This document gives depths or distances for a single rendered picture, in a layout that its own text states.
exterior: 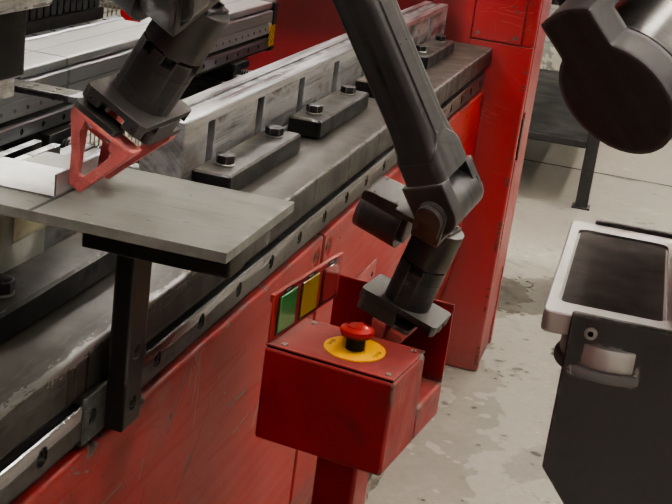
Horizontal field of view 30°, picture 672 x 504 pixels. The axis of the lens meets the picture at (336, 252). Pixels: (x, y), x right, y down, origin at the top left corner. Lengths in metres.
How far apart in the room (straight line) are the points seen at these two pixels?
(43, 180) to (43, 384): 0.21
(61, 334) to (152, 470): 0.27
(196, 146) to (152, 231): 0.58
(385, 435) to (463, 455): 1.59
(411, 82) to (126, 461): 0.50
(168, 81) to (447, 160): 0.40
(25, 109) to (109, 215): 0.68
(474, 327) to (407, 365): 1.99
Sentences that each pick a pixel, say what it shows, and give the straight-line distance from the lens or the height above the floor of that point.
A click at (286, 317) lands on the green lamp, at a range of 1.45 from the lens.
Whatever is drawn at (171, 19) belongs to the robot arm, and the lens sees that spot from 1.03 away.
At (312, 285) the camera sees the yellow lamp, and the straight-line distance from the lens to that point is 1.50.
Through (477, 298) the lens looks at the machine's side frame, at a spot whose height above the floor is 0.21.
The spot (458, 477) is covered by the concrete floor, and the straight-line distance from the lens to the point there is 2.89.
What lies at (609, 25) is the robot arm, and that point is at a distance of 0.71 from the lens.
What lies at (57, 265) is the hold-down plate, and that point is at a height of 0.90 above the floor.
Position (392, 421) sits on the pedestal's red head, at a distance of 1.41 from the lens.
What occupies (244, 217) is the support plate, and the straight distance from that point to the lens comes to 1.13.
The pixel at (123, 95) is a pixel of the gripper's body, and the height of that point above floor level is 1.10.
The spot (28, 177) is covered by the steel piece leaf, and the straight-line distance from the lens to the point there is 1.19.
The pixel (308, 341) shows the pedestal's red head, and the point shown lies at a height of 0.78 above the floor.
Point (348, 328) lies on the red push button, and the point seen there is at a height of 0.81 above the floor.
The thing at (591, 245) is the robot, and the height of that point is 1.04.
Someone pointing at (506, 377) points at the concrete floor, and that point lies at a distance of 3.46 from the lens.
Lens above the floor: 1.34
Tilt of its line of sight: 18 degrees down
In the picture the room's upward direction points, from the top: 8 degrees clockwise
